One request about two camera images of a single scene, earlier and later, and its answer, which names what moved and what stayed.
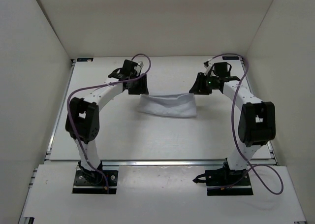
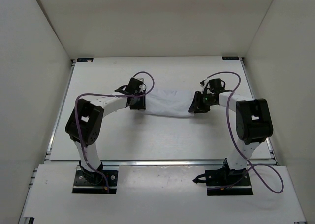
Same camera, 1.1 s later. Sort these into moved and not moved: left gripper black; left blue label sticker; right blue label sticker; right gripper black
Moved: left gripper black; right gripper black
Not moved: right blue label sticker; left blue label sticker
